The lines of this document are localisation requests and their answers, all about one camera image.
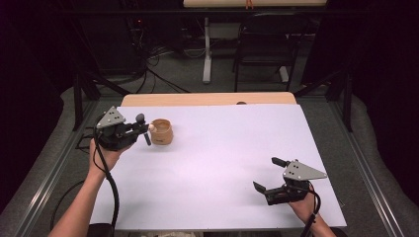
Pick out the metal frame rail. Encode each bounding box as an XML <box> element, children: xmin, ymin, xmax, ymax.
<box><xmin>12</xmin><ymin>98</ymin><xmax>100</xmax><ymax>237</ymax></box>
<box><xmin>329</xmin><ymin>98</ymin><xmax>407</xmax><ymax>237</ymax></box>

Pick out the bundle of floor cables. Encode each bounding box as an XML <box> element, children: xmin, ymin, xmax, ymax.
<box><xmin>126</xmin><ymin>16</ymin><xmax>192</xmax><ymax>95</ymax></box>

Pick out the left hand-held gripper black cable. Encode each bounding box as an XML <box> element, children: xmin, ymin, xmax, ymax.
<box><xmin>92</xmin><ymin>122</ymin><xmax>121</xmax><ymax>233</ymax></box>

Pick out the person's right hand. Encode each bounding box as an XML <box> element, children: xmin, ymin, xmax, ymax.
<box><xmin>288</xmin><ymin>190</ymin><xmax>319</xmax><ymax>225</ymax></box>

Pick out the person's left hand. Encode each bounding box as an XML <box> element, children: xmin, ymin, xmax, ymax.
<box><xmin>88</xmin><ymin>137</ymin><xmax>134</xmax><ymax>181</ymax></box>

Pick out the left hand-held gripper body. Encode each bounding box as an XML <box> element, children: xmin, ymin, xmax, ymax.
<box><xmin>95</xmin><ymin>105</ymin><xmax>141</xmax><ymax>152</ymax></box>

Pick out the tan holder cup with figurine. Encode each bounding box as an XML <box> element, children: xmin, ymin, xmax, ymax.
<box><xmin>147</xmin><ymin>118</ymin><xmax>174</xmax><ymax>146</ymax></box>

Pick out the black metal stand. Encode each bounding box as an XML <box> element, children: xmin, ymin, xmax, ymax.
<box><xmin>72</xmin><ymin>69</ymin><xmax>132</xmax><ymax>132</ymax></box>
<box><xmin>293</xmin><ymin>68</ymin><xmax>354</xmax><ymax>133</ymax></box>

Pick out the white table mat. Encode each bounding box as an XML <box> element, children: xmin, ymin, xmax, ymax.
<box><xmin>89</xmin><ymin>104</ymin><xmax>348</xmax><ymax>231</ymax></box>

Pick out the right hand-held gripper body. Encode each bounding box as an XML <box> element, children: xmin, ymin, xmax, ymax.
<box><xmin>264</xmin><ymin>159</ymin><xmax>329</xmax><ymax>206</ymax></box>

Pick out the black folding chair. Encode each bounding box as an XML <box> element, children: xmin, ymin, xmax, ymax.
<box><xmin>232</xmin><ymin>12</ymin><xmax>311</xmax><ymax>94</ymax></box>

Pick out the white table leg frame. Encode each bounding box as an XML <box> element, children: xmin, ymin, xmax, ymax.
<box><xmin>201</xmin><ymin>17</ymin><xmax>243</xmax><ymax>84</ymax></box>

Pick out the thin black floor cable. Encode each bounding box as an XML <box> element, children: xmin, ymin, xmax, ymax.
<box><xmin>48</xmin><ymin>179</ymin><xmax>87</xmax><ymax>231</ymax></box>

